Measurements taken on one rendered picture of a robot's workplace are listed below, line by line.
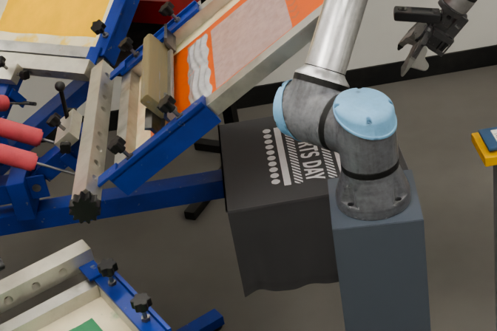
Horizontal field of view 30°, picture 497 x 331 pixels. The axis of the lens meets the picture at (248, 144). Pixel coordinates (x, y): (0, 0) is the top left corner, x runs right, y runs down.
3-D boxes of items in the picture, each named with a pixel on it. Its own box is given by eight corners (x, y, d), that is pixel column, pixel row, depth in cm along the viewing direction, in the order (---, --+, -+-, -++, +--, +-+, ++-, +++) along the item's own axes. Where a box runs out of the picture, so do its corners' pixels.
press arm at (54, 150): (95, 133, 250) (82, 121, 247) (94, 144, 244) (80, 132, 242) (51, 170, 255) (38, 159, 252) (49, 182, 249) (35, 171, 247)
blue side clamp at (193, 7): (211, 16, 264) (194, -1, 261) (211, 23, 260) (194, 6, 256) (134, 80, 273) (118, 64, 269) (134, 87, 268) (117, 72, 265)
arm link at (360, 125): (376, 182, 176) (370, 121, 169) (321, 162, 185) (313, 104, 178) (411, 151, 183) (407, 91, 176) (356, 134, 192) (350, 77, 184)
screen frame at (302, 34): (341, -98, 248) (333, -109, 247) (384, -19, 199) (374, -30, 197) (131, 80, 271) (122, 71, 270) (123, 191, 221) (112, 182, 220)
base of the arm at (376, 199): (415, 216, 181) (412, 174, 176) (339, 224, 183) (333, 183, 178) (405, 173, 194) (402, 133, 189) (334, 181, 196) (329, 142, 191)
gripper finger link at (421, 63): (421, 85, 230) (438, 52, 231) (402, 73, 229) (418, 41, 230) (416, 85, 233) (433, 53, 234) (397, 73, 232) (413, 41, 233)
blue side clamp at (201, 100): (220, 111, 216) (200, 91, 213) (221, 121, 212) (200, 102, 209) (128, 184, 225) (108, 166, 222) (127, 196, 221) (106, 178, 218)
